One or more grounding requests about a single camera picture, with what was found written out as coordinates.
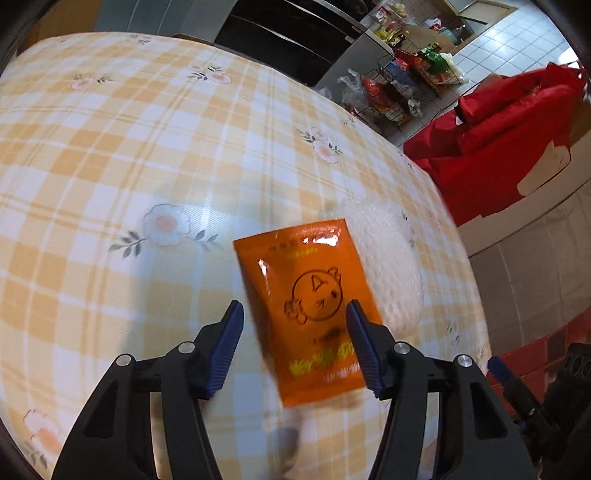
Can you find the black oven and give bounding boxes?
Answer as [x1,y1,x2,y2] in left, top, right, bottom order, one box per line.
[215,0,370,88]

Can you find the wire rack of groceries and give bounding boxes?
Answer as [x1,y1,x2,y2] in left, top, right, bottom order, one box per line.
[339,39,469,134]

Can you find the yellow checked floral tablecloth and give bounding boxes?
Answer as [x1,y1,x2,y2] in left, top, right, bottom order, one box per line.
[0,31,490,480]

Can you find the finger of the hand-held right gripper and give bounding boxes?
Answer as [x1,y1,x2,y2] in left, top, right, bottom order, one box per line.
[487,355,543,416]

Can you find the grey kitchen cabinets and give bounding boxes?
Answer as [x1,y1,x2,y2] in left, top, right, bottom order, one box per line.
[32,0,232,42]

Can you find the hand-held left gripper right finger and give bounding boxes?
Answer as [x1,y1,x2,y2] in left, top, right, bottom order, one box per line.
[345,299,539,480]

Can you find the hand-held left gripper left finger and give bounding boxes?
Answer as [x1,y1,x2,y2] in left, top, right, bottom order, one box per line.
[52,300,245,480]

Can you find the red jacket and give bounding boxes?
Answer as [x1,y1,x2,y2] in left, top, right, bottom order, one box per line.
[404,62,587,227]

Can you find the orange snack packet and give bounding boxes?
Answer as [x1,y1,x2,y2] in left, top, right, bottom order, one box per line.
[233,218,385,408]

